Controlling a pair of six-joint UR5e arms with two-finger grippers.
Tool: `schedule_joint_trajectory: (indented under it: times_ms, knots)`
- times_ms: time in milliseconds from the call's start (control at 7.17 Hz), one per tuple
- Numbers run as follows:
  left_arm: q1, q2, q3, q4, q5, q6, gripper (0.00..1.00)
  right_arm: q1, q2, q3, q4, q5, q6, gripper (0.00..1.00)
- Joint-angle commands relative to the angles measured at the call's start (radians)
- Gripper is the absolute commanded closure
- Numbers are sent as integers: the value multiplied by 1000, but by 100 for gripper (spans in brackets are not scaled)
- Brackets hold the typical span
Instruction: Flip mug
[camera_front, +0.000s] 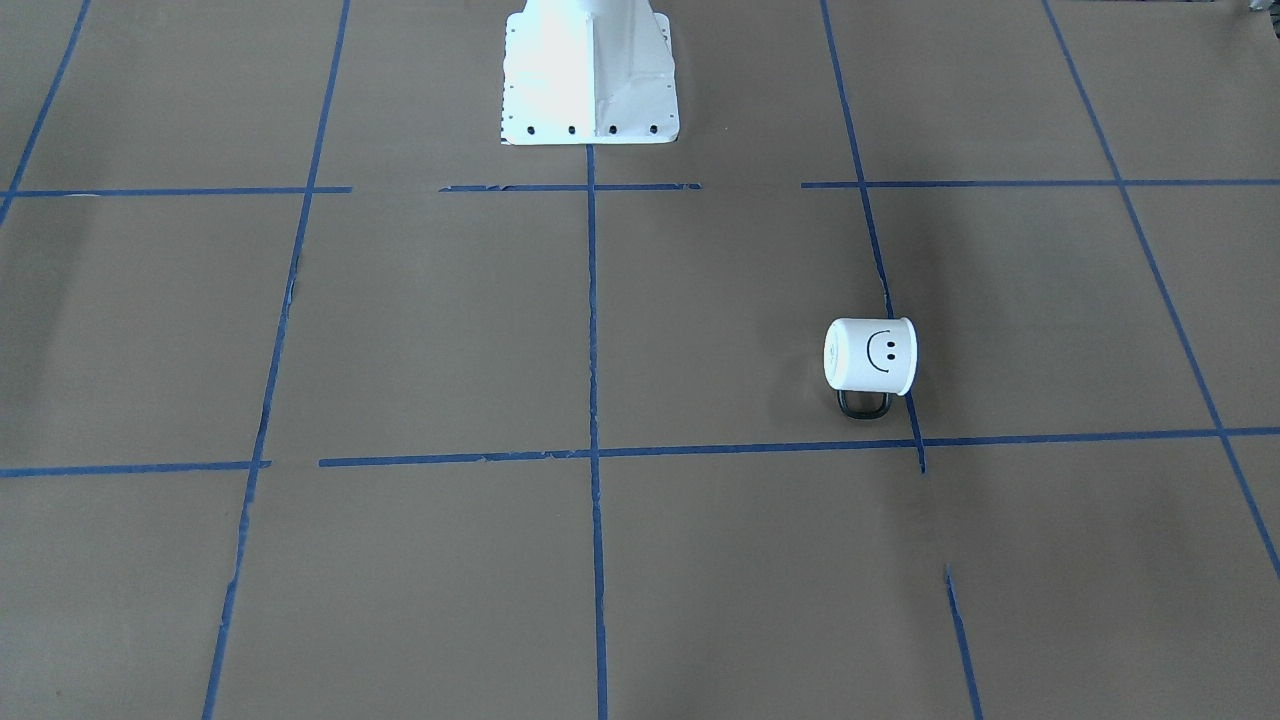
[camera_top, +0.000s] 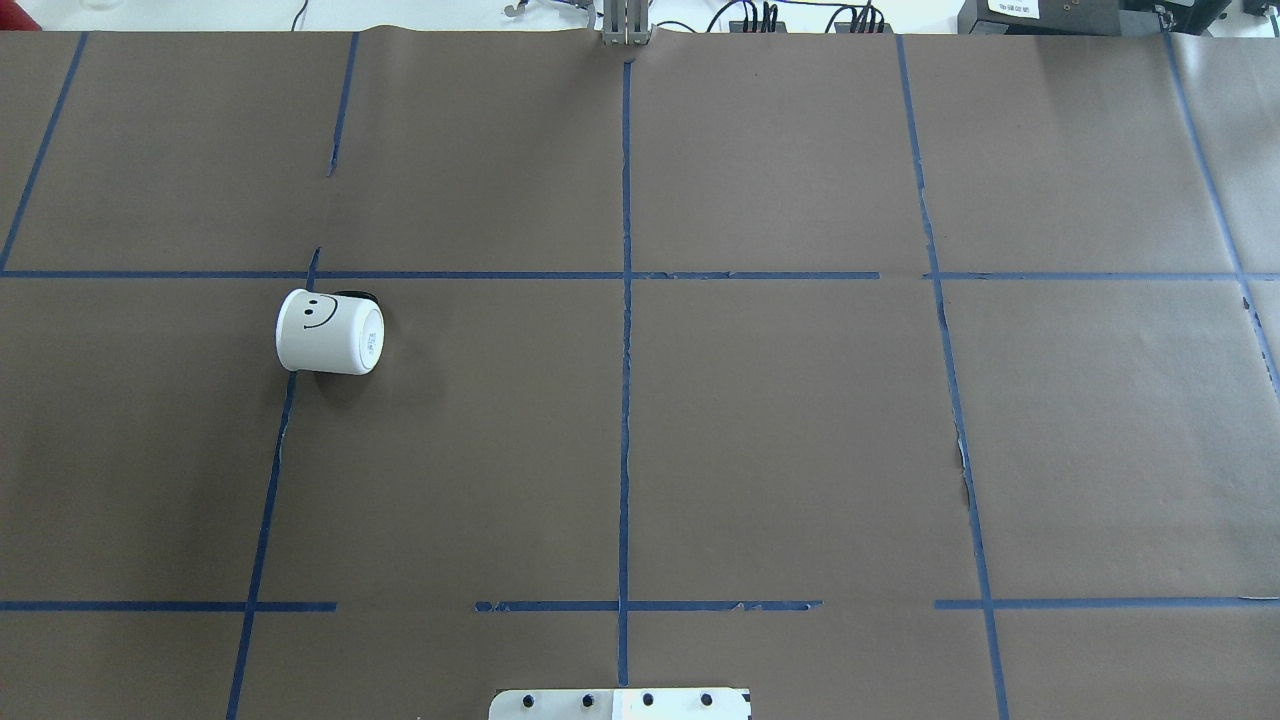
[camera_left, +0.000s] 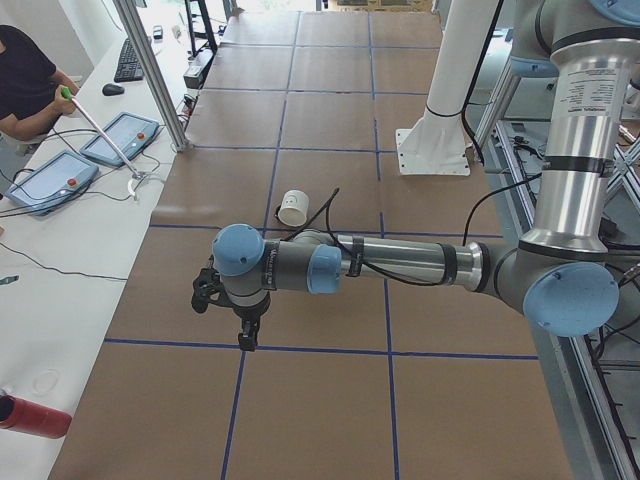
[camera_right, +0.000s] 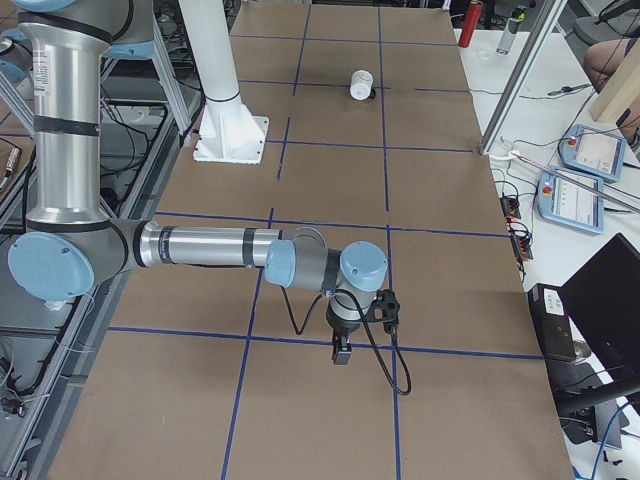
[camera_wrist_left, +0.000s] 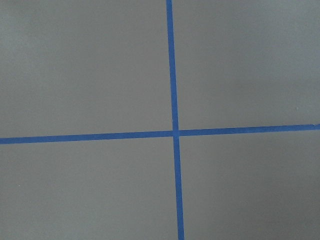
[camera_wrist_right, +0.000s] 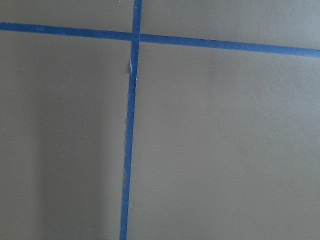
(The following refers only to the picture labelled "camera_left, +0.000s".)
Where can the near blue teach pendant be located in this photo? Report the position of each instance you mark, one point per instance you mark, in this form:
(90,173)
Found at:
(53,184)

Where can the red water bottle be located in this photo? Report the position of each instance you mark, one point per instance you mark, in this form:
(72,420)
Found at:
(27,417)

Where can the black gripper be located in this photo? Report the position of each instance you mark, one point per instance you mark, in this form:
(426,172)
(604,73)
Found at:
(248,315)

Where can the white side desk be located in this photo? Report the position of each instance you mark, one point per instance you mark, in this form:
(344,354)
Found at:
(64,272)

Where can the aluminium side frame rail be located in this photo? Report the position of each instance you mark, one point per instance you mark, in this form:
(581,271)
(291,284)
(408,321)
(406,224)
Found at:
(593,381)

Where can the white smiley mug black handle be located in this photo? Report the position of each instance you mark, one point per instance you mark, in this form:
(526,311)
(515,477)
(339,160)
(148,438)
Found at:
(293,208)

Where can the black keyboard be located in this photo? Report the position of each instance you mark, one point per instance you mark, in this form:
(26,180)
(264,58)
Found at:
(128,68)

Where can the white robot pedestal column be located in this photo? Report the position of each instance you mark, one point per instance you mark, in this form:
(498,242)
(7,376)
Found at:
(436,144)

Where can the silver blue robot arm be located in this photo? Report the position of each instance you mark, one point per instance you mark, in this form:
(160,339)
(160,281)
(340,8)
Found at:
(555,276)

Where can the blue teach pendant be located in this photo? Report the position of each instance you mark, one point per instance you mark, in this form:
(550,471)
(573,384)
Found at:
(53,184)
(130,132)

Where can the person in black shirt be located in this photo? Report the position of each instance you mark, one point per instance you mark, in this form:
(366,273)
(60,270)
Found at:
(31,87)

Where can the green handled reacher stick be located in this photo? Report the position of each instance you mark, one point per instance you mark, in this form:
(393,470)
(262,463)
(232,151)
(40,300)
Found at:
(140,176)

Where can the far blue teach pendant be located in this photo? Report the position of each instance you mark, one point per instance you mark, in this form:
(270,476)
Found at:
(130,132)

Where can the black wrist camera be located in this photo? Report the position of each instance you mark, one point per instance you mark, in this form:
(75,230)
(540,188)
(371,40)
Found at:
(208,289)

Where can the black computer mouse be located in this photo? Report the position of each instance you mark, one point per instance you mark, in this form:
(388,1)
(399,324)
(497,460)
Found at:
(112,89)

